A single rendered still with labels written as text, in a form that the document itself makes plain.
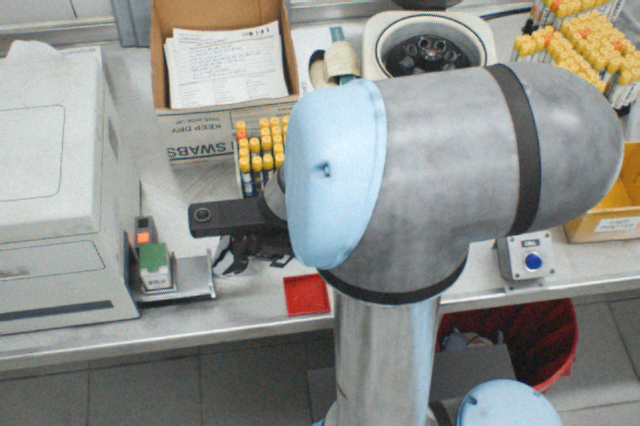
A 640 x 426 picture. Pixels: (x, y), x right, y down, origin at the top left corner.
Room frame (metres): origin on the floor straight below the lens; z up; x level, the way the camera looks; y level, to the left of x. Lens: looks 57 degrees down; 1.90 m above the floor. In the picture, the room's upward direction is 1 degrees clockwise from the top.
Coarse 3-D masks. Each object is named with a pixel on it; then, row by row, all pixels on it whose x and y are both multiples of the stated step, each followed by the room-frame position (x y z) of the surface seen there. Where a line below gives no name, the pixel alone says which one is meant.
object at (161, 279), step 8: (168, 248) 0.55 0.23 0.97; (168, 256) 0.54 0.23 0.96; (168, 264) 0.52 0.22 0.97; (144, 272) 0.50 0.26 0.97; (152, 272) 0.50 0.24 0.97; (160, 272) 0.50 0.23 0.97; (168, 272) 0.51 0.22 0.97; (144, 280) 0.50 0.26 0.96; (152, 280) 0.50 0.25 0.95; (160, 280) 0.50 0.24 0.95; (168, 280) 0.50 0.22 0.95; (152, 288) 0.50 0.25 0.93; (160, 288) 0.50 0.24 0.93; (168, 288) 0.50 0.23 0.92
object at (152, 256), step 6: (144, 246) 0.54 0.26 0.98; (150, 246) 0.54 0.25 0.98; (156, 246) 0.54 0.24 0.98; (162, 246) 0.54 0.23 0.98; (144, 252) 0.53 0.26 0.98; (150, 252) 0.53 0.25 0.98; (156, 252) 0.53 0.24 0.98; (162, 252) 0.53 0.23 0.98; (144, 258) 0.52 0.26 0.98; (150, 258) 0.52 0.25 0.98; (156, 258) 0.52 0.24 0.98; (162, 258) 0.52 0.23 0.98; (144, 264) 0.51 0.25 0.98; (150, 264) 0.51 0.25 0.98; (156, 264) 0.51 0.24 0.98; (162, 264) 0.51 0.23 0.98; (150, 270) 0.50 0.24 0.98
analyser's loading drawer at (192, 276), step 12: (132, 264) 0.55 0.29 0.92; (180, 264) 0.55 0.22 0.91; (192, 264) 0.55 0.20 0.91; (204, 264) 0.55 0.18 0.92; (132, 276) 0.53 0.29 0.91; (180, 276) 0.53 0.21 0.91; (192, 276) 0.53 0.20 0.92; (204, 276) 0.53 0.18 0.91; (132, 288) 0.51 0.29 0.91; (144, 288) 0.49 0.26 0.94; (180, 288) 0.51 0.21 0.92; (192, 288) 0.51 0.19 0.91; (204, 288) 0.51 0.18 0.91; (144, 300) 0.49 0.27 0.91
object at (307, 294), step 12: (288, 276) 0.55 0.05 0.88; (300, 276) 0.55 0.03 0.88; (312, 276) 0.55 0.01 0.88; (288, 288) 0.53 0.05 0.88; (300, 288) 0.53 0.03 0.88; (312, 288) 0.53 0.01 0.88; (324, 288) 0.53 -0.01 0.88; (288, 300) 0.51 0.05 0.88; (300, 300) 0.51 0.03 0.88; (312, 300) 0.51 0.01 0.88; (324, 300) 0.51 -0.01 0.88; (288, 312) 0.48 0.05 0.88; (300, 312) 0.48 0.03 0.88; (312, 312) 0.48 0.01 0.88; (324, 312) 0.49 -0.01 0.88
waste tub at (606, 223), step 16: (624, 144) 0.75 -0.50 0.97; (624, 160) 0.76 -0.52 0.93; (624, 176) 0.74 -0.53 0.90; (624, 192) 0.72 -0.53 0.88; (592, 208) 0.68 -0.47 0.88; (608, 208) 0.62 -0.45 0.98; (624, 208) 0.62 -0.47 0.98; (576, 224) 0.62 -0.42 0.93; (592, 224) 0.62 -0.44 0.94; (608, 224) 0.62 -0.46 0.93; (624, 224) 0.62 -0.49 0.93; (576, 240) 0.62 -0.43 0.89; (592, 240) 0.62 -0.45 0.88; (608, 240) 0.62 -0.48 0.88
